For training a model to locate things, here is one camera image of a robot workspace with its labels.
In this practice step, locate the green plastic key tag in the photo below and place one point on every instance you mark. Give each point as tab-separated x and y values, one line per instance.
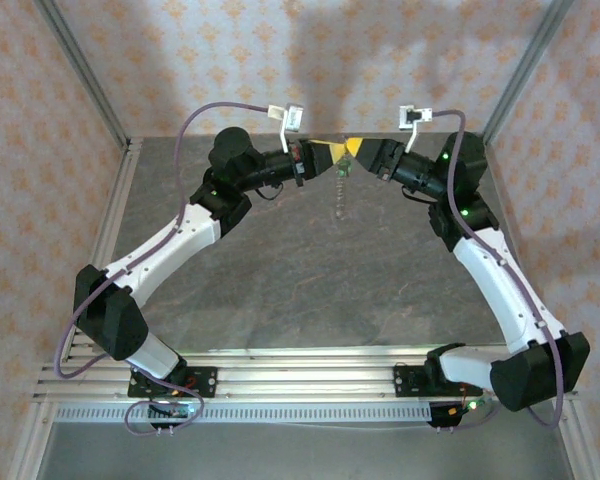
344	167

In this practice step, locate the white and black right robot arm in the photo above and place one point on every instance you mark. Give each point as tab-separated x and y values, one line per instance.
505	290

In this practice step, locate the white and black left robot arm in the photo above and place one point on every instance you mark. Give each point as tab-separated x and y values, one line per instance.
170	250

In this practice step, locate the black electronics board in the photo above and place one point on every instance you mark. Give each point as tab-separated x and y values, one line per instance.
175	411
452	412

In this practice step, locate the aluminium frame post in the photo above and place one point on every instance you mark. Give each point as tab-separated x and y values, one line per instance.
90	75
522	75

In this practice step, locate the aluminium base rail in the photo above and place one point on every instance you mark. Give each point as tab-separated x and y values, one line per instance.
305	375

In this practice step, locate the aluminium lower frame rail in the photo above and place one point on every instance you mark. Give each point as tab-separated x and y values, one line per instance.
577	440
30	445

